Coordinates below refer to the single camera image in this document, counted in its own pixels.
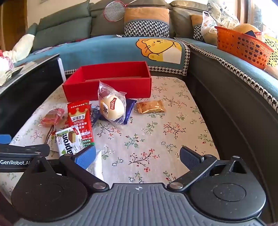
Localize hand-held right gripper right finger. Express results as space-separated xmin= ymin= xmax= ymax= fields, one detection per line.
xmin=167 ymin=146 xmax=250 ymax=193

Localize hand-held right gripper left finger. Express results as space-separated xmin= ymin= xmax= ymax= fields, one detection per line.
xmin=23 ymin=144 xmax=110 ymax=193

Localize white green wafer packet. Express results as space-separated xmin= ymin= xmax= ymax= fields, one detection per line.
xmin=55 ymin=126 xmax=86 ymax=156

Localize small pale snack packet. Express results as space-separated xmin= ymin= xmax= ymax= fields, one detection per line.
xmin=45 ymin=124 xmax=59 ymax=152

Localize red spicy snack packet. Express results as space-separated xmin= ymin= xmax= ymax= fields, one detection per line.
xmin=67 ymin=100 xmax=95 ymax=148

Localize blue patterned snack packet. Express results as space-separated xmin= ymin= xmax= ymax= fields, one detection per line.
xmin=90 ymin=107 xmax=101 ymax=127

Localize red clear candy packet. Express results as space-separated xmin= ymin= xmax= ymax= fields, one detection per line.
xmin=39 ymin=109 xmax=66 ymax=127

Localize clear packet with white bun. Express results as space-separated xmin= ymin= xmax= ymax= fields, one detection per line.
xmin=98 ymin=80 xmax=127 ymax=125

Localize gold snack packet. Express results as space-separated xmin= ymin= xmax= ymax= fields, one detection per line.
xmin=137 ymin=99 xmax=166 ymax=114

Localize red cardboard box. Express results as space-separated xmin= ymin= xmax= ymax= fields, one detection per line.
xmin=62 ymin=61 xmax=152 ymax=102

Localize dark blue wafer packet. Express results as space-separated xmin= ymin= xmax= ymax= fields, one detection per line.
xmin=124 ymin=98 xmax=137 ymax=125

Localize pale paper sheets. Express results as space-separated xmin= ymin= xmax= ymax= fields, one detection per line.
xmin=0 ymin=65 xmax=24 ymax=86

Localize white red plastic bag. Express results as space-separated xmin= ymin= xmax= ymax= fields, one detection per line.
xmin=0 ymin=50 xmax=15 ymax=71

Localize white cloth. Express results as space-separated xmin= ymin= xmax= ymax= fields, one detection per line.
xmin=6 ymin=34 xmax=35 ymax=63

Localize wooden cabinet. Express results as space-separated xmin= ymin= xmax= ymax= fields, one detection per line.
xmin=9 ymin=21 xmax=30 ymax=51

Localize blue lion print sofa cover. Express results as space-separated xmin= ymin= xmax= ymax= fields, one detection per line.
xmin=15 ymin=35 xmax=190 ymax=76

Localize blue houndstooth edged sofa cover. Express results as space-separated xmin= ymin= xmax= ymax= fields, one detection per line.
xmin=174 ymin=37 xmax=278 ymax=109

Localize orange plastic basket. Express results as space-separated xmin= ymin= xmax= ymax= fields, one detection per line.
xmin=215 ymin=26 xmax=274 ymax=70

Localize grey green sofa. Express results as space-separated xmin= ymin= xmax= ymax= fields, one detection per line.
xmin=26 ymin=0 xmax=278 ymax=174

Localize orange houndstooth pillow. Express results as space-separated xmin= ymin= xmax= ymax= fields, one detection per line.
xmin=124 ymin=7 xmax=170 ymax=38
xmin=191 ymin=14 xmax=206 ymax=41

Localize yellow net bag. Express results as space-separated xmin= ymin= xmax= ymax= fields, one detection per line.
xmin=264 ymin=36 xmax=278 ymax=68

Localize yellow melon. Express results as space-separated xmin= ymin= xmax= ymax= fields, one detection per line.
xmin=233 ymin=23 xmax=260 ymax=35

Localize large white printed bag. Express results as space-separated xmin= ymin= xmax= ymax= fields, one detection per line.
xmin=207 ymin=0 xmax=240 ymax=29

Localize red badminton racket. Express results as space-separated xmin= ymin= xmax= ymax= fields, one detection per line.
xmin=104 ymin=0 xmax=139 ymax=22

